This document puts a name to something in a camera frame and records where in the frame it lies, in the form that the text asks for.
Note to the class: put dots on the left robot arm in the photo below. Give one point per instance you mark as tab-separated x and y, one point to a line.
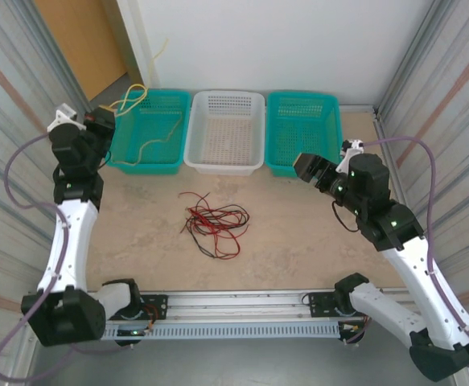
73	241

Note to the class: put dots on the teal plastic mesh basket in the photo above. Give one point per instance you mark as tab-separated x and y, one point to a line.
304	128
153	120

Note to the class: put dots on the aluminium table edge bar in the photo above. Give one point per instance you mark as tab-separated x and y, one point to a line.
359	108

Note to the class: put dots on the wooden door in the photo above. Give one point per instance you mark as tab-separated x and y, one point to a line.
81	44

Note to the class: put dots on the white plastic mesh basket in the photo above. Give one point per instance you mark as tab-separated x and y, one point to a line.
224	132

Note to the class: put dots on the white door frame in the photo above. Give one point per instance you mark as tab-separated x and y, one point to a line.
137	44

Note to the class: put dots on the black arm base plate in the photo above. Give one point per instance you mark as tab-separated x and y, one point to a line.
155	305
320	303

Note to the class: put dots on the aluminium mounting rail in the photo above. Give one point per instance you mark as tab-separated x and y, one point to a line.
238	299

